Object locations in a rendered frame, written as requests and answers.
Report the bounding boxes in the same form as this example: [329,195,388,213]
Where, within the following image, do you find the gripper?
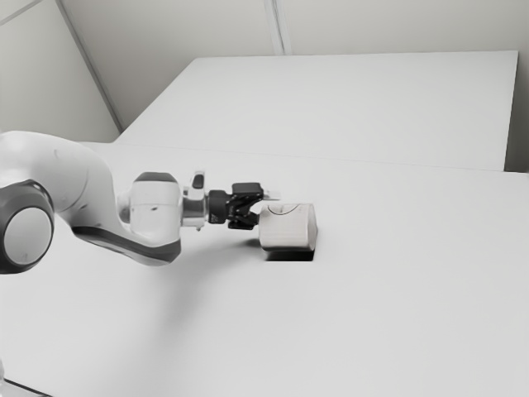
[207,181,283,232]

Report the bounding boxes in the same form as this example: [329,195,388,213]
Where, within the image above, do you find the white ribbed mug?
[257,202,319,253]

